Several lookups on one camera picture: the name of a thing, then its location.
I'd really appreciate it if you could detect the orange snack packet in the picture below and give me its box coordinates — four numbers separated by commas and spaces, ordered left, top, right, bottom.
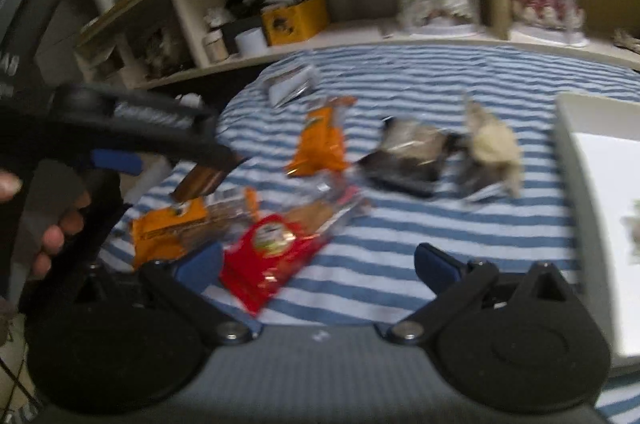
285, 96, 358, 177
131, 188, 261, 271

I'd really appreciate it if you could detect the silver snack packet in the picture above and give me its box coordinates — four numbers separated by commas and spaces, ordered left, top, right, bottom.
265, 65, 321, 107

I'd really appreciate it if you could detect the yellow cardboard box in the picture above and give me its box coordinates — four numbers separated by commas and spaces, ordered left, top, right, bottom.
260, 0, 331, 47

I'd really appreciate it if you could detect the white cardboard box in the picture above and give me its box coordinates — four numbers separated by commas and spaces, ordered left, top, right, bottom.
552, 93, 640, 370

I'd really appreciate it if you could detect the brown snack packet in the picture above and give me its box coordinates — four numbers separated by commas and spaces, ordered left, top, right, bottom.
170, 164, 231, 202

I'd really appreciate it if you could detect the red snack packet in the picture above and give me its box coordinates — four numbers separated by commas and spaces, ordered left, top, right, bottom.
220, 186, 373, 317

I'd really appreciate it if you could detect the white tape roll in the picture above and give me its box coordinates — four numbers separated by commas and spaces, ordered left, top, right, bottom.
235, 28, 267, 58

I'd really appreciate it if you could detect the beaded ornament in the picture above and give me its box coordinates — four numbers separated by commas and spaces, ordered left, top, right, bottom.
612, 29, 640, 56

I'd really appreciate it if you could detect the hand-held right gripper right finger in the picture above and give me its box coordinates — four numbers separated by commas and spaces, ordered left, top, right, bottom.
387, 243, 577, 346

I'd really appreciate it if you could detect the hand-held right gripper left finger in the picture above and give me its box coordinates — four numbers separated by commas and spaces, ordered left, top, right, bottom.
65, 244, 261, 347

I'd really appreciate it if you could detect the cream snack packet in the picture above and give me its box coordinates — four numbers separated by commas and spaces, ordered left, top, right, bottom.
457, 96, 523, 205

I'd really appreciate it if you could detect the blue striped blanket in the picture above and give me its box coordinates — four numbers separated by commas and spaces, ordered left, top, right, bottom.
100, 44, 640, 424

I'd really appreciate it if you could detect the small white jar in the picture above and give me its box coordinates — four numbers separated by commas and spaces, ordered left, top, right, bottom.
202, 29, 231, 63

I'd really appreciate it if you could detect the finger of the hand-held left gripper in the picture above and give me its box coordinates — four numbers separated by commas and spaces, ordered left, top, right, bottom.
90, 148, 146, 177
160, 134, 251, 172

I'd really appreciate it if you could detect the person's left hand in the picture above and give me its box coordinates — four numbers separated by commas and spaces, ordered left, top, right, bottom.
0, 171, 93, 281

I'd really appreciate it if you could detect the dark snack packet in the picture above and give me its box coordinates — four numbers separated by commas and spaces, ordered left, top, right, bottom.
357, 116, 453, 197

